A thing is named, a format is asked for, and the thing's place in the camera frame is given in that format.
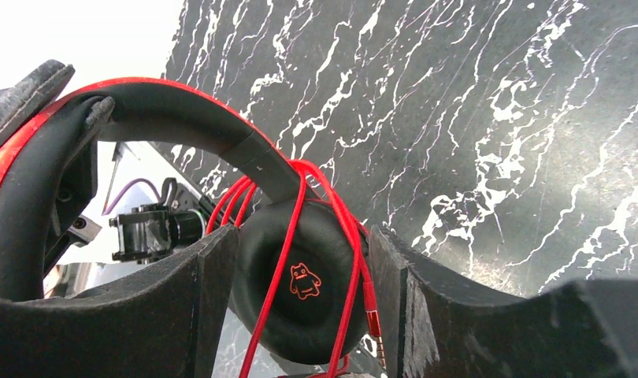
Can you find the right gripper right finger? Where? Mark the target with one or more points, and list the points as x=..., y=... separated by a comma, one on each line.
x=438, y=323

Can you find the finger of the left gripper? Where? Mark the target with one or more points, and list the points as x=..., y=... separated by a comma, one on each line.
x=78, y=125
x=35, y=91

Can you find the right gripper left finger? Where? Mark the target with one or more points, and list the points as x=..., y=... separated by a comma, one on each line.
x=164, y=320

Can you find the red black headphones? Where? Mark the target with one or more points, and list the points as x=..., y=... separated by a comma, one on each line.
x=236, y=143

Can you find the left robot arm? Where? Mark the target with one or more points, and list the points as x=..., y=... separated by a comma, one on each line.
x=146, y=233

